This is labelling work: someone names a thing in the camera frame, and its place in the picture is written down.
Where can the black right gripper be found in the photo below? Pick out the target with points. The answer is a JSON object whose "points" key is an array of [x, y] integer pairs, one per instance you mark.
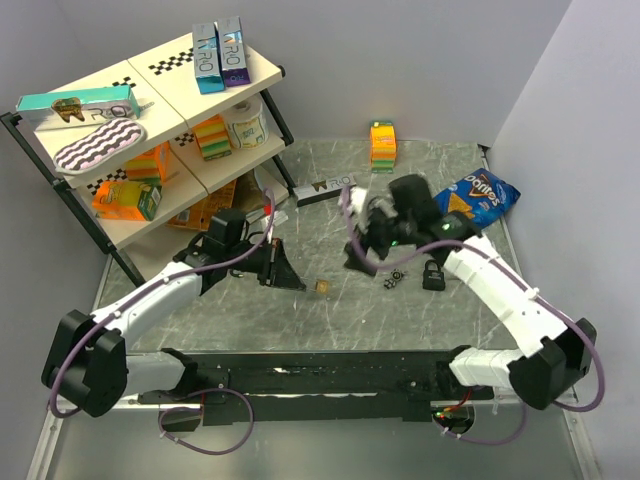
{"points": [[382, 252]]}

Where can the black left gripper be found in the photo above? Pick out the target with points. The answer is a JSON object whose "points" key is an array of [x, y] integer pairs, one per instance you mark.
{"points": [[282, 273]]}

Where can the small brass padlock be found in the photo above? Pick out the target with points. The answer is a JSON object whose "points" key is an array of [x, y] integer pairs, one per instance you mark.
{"points": [[319, 286]]}

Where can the black padlock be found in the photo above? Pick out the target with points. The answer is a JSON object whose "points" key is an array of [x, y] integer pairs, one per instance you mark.
{"points": [[433, 277]]}

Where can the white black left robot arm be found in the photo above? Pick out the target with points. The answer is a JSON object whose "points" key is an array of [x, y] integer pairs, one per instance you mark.
{"points": [[88, 363]]}

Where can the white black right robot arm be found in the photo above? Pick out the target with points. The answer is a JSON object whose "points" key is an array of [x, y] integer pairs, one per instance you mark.
{"points": [[552, 352]]}

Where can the silver toothpaste box on table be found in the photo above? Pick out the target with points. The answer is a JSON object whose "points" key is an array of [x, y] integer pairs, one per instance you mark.
{"points": [[322, 190]]}

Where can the brown pouch bottom shelf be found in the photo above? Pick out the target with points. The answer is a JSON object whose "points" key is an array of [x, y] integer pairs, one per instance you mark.
{"points": [[248, 193]]}

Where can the orange box bottom shelf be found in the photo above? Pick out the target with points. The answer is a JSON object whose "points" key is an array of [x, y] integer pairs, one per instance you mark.
{"points": [[197, 216]]}

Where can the sponge pack on table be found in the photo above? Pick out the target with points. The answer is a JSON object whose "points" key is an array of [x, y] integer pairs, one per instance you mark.
{"points": [[383, 147]]}

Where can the blue Doritos chip bag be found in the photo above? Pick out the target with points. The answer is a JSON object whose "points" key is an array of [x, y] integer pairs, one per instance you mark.
{"points": [[481, 196]]}

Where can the toilet paper roll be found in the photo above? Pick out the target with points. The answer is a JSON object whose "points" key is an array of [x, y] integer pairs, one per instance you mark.
{"points": [[246, 124]]}

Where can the sponge pack middle shelf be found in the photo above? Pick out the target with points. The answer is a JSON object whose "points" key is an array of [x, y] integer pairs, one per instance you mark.
{"points": [[212, 138]]}

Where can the orange sponge pack left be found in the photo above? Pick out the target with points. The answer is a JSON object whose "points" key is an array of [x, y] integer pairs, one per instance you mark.
{"points": [[150, 166]]}

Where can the beige black shelf rack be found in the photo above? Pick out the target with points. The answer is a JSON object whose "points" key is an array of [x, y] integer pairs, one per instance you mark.
{"points": [[162, 80]]}

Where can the orange green snack box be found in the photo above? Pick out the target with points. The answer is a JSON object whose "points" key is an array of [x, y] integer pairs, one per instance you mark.
{"points": [[127, 200]]}

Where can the purple toothpaste box standing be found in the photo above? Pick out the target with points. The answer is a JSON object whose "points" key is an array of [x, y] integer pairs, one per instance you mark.
{"points": [[233, 60]]}

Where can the pink grey striped sponge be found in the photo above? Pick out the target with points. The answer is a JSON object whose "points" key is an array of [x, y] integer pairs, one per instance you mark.
{"points": [[86, 154]]}

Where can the blue toothpaste box standing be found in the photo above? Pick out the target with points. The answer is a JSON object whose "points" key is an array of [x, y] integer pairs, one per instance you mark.
{"points": [[207, 69]]}

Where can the teal toothpaste box lying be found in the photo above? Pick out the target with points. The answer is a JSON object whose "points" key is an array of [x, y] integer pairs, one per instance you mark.
{"points": [[78, 108]]}

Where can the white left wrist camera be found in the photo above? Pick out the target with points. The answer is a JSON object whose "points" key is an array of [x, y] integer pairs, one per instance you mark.
{"points": [[278, 217]]}

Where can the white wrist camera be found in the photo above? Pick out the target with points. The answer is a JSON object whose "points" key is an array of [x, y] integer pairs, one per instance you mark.
{"points": [[278, 217], [360, 201]]}

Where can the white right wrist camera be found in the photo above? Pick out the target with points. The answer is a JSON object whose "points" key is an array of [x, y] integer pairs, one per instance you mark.
{"points": [[360, 201]]}

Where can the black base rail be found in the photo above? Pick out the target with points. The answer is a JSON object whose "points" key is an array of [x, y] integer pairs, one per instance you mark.
{"points": [[330, 385]]}

